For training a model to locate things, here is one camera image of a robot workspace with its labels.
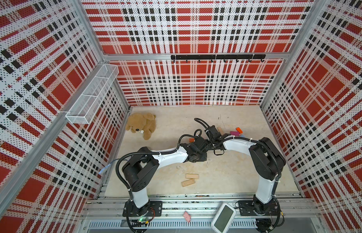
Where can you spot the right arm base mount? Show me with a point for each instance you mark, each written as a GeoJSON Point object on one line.
{"type": "Point", "coordinates": [271, 213]}

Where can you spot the magenta building block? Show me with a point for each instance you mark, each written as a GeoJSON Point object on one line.
{"type": "Point", "coordinates": [234, 133]}

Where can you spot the brown teddy bear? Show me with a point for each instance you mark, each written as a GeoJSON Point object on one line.
{"type": "Point", "coordinates": [144, 124]}

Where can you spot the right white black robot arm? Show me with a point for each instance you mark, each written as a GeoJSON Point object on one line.
{"type": "Point", "coordinates": [267, 159]}

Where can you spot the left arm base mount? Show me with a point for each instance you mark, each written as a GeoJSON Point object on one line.
{"type": "Point", "coordinates": [152, 209]}

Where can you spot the wooden block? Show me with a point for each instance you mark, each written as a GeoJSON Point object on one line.
{"type": "Point", "coordinates": [188, 182]}
{"type": "Point", "coordinates": [192, 176]}
{"type": "Point", "coordinates": [220, 130]}

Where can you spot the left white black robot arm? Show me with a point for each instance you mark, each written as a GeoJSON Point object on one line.
{"type": "Point", "coordinates": [135, 170]}

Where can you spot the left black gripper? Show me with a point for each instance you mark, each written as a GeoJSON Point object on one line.
{"type": "Point", "coordinates": [204, 156]}

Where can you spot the white wire mesh basket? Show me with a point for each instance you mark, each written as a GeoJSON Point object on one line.
{"type": "Point", "coordinates": [99, 83]}

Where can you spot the pink block on rail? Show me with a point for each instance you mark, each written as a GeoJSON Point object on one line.
{"type": "Point", "coordinates": [187, 216]}

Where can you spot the blue toy with cord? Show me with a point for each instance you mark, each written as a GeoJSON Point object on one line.
{"type": "Point", "coordinates": [115, 162]}

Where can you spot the black hook rail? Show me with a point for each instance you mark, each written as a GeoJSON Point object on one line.
{"type": "Point", "coordinates": [248, 57]}

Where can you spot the white tablet device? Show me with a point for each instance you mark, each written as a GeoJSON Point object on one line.
{"type": "Point", "coordinates": [223, 218]}

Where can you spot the red-orange building block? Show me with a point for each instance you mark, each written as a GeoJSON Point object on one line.
{"type": "Point", "coordinates": [239, 130]}

